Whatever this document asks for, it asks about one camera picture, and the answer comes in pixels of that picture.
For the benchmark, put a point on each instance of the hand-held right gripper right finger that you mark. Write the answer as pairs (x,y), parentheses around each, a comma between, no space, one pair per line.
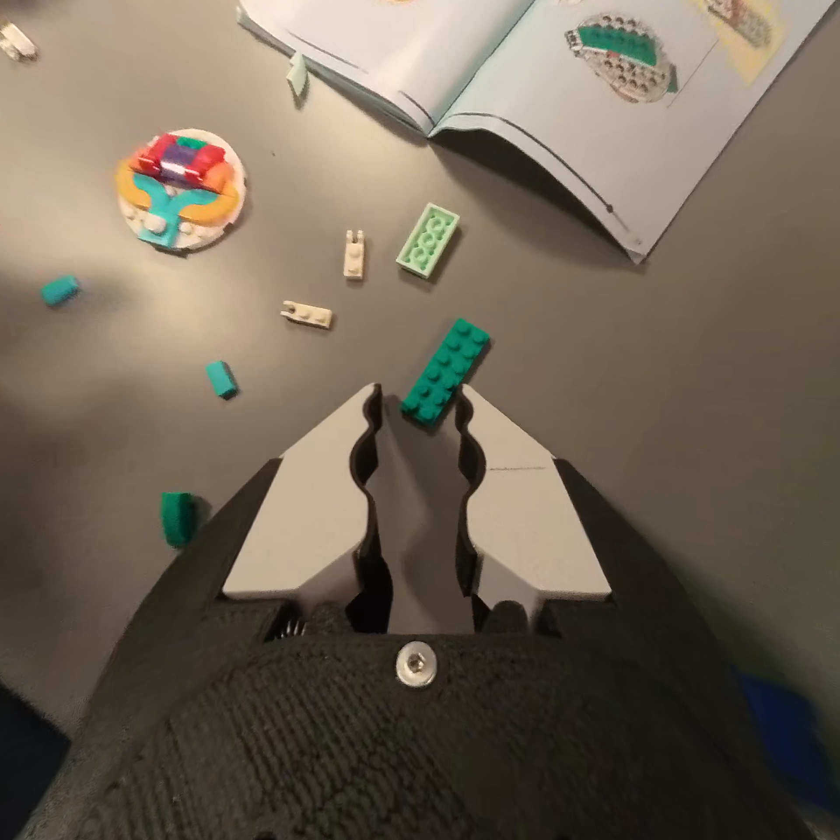
(538,531)

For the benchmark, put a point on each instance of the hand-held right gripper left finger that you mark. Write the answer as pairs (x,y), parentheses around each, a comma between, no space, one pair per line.
(302,525)

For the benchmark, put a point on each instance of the long green lego plate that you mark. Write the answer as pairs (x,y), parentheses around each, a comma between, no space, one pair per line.
(446,377)

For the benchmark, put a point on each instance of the white lego clip piece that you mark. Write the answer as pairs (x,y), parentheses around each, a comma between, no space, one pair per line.
(308,316)
(354,256)

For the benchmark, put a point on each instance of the round colourful lego build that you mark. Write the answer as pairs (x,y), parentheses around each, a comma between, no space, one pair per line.
(180,190)

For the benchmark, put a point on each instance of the lego instruction booklet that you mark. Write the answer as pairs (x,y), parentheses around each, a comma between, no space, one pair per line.
(558,98)

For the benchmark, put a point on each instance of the teal lego piece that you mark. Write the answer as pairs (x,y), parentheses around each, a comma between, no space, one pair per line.
(177,518)
(60,291)
(222,379)

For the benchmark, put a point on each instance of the pale green lego plate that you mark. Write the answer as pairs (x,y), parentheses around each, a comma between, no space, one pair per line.
(428,241)

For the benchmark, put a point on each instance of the pale green lego piece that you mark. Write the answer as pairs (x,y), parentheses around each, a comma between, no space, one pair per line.
(298,79)

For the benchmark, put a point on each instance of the small white lego piece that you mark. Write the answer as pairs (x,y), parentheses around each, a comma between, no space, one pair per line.
(16,43)

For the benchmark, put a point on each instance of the blue plastic object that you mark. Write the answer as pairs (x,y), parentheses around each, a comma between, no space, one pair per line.
(781,728)

